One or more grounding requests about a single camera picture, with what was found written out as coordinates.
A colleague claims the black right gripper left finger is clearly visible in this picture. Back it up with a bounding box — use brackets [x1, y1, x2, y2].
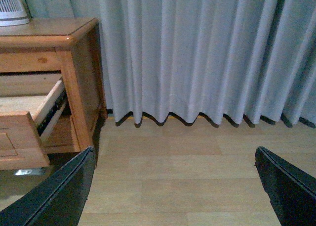
[0, 146, 96, 226]

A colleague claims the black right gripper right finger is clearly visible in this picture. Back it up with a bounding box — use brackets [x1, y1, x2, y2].
[255, 146, 316, 226]

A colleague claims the wooden drawer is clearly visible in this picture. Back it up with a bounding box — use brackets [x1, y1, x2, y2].
[44, 115, 80, 154]
[0, 73, 68, 170]

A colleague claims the white floor power socket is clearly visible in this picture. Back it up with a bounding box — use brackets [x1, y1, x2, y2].
[14, 168, 46, 176]

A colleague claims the wooden nightstand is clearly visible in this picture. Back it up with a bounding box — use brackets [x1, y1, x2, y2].
[0, 17, 109, 154]

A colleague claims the grey curtain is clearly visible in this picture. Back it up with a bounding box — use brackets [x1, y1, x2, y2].
[25, 0, 316, 127]

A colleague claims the white cylindrical air purifier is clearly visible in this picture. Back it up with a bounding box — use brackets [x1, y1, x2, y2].
[0, 0, 30, 27]

